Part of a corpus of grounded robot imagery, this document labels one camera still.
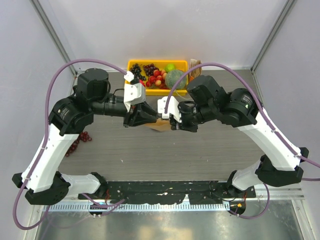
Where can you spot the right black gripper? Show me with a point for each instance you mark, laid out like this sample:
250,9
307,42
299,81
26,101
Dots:
176,125

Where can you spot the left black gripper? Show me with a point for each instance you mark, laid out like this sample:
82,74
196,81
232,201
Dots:
134,117

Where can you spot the brown paper coffee filter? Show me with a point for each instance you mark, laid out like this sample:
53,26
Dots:
161,125

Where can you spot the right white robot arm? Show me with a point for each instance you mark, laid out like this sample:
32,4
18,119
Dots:
280,164

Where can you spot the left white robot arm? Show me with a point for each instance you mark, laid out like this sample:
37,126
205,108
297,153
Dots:
67,120

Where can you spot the red lychee cluster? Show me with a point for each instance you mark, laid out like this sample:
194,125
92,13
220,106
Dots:
156,79

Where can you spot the green netted melon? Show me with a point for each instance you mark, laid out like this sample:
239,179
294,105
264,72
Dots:
173,76

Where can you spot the yellow plastic tray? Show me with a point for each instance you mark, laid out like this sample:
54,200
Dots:
161,64

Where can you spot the dark red grape bunch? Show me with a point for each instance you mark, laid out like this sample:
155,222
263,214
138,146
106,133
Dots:
149,69

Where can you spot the dark blue grape bunch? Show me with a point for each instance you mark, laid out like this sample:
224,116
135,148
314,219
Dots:
137,72

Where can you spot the green pear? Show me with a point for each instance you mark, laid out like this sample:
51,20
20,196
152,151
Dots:
169,67

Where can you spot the red grape bunch on table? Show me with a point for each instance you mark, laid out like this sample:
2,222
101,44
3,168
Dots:
83,137

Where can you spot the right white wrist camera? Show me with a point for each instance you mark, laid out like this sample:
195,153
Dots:
172,109

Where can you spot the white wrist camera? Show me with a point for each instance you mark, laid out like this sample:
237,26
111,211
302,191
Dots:
172,109
133,94

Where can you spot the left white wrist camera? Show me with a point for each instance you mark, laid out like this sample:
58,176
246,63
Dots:
133,94

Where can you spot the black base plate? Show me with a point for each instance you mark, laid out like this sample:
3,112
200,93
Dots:
169,192

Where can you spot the slotted cable duct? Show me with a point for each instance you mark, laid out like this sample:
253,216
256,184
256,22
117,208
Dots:
184,206

